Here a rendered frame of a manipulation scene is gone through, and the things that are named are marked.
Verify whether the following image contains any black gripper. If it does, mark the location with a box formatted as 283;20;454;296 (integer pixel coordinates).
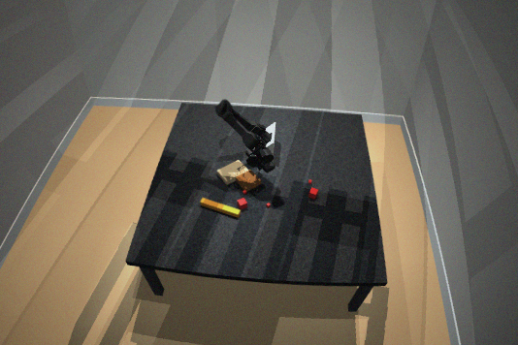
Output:
245;149;275;173

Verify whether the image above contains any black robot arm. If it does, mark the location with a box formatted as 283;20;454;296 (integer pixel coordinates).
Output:
215;99;274;168

